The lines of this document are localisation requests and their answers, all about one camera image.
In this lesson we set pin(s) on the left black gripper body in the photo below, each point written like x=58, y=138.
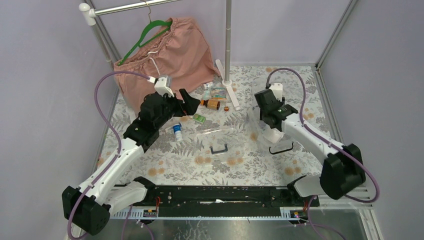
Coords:
x=177, y=102

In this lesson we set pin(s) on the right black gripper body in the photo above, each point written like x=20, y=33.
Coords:
x=263, y=115

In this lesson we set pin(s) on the green small medicine box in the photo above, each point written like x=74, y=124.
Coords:
x=199, y=118

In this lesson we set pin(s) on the brown medicine bottle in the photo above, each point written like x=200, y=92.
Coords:
x=211, y=104

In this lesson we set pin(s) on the white gauze pack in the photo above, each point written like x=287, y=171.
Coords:
x=273, y=135

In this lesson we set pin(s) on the blue white medicine bottle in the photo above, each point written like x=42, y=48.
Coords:
x=177, y=130

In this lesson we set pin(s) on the clear plastic kit box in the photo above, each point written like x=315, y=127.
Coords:
x=257, y=126

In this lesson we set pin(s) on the clear box lid black handle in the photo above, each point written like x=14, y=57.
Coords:
x=218, y=145

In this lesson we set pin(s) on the clear zip bag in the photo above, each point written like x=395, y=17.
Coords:
x=261, y=89

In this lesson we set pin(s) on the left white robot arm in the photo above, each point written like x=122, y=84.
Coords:
x=89, y=206

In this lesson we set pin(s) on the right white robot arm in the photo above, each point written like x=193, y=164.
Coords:
x=341, y=171

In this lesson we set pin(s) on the floral table mat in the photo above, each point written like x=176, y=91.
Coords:
x=170, y=162

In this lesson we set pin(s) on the pink fabric shorts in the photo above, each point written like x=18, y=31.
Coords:
x=181, y=52

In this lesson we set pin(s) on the green clothes hanger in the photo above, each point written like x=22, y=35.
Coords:
x=141, y=41

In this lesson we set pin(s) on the metal clothes rack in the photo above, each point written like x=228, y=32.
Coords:
x=90, y=14

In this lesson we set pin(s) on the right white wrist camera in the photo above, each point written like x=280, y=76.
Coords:
x=277, y=90

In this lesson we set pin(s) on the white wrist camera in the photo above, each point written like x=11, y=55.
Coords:
x=277, y=90
x=162, y=85

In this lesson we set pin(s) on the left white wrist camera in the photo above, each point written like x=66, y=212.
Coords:
x=162, y=85

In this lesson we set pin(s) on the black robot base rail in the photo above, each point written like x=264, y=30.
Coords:
x=221, y=201

